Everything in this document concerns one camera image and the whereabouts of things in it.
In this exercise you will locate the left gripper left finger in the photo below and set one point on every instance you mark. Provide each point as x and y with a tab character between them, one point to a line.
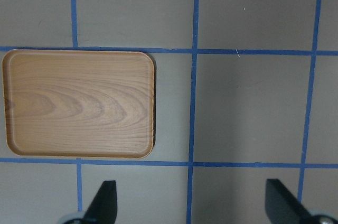
104	206

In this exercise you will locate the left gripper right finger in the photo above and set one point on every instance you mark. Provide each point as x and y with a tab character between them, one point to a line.
281	206

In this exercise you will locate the wooden tray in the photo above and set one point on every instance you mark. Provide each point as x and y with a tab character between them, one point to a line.
79	103

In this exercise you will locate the brown paper table mat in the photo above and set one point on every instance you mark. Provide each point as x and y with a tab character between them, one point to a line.
246	90

